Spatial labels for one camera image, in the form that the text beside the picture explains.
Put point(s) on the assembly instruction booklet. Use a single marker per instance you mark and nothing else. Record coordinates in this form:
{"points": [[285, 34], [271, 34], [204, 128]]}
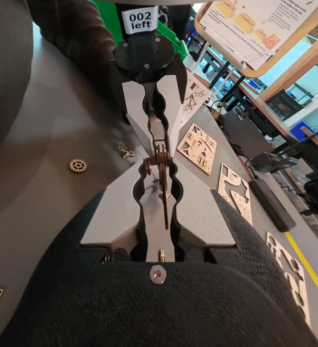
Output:
{"points": [[194, 103]]}

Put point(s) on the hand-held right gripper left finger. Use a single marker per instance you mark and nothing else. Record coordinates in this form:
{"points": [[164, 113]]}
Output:
{"points": [[112, 219]]}

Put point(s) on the blue plastic bin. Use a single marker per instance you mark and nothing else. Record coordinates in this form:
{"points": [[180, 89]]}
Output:
{"points": [[302, 132]]}

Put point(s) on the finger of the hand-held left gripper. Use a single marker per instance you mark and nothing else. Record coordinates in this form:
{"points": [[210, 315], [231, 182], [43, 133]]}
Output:
{"points": [[134, 103], [173, 103]]}

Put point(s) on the wooden clipboard stand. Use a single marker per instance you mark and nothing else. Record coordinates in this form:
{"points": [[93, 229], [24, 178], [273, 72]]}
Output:
{"points": [[283, 70]]}

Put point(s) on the wooden support post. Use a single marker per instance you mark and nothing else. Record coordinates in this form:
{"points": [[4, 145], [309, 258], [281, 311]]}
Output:
{"points": [[297, 73]]}

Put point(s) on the grey power adapter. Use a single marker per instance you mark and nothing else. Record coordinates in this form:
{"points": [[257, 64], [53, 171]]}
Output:
{"points": [[272, 162]]}

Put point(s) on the wooden model frame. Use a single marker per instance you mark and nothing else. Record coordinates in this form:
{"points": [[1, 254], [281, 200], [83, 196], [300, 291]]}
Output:
{"points": [[165, 195]]}

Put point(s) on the wooden gear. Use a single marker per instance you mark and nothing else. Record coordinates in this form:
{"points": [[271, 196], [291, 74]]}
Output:
{"points": [[73, 166]]}

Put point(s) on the black flat box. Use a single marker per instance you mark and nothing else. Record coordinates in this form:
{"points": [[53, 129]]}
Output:
{"points": [[243, 130]]}

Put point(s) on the person's left hand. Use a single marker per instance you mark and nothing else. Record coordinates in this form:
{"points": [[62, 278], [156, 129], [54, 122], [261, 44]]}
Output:
{"points": [[154, 116]]}

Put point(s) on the emptied wooden parts sheet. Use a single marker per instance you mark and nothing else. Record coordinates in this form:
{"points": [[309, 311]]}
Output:
{"points": [[278, 249]]}

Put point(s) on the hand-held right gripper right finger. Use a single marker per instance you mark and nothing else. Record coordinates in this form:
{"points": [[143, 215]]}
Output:
{"points": [[205, 219]]}

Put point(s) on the wooden link piece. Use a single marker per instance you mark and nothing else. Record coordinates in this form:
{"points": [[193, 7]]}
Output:
{"points": [[125, 151]]}

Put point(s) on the wooden parts sheet slotted strips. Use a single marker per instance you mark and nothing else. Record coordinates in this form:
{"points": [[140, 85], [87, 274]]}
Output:
{"points": [[197, 151]]}

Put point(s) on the wooden parts sheet curved cutout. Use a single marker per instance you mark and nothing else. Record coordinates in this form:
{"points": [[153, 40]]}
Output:
{"points": [[229, 184]]}

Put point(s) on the wooden gear axle assembly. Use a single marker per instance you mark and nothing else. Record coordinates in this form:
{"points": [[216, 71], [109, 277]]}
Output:
{"points": [[159, 160]]}

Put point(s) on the person's left forearm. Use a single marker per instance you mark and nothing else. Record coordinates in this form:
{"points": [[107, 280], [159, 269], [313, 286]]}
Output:
{"points": [[80, 32]]}

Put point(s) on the large green plastic bin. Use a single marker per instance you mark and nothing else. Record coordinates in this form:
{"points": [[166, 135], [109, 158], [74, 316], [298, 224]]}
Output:
{"points": [[175, 38]]}

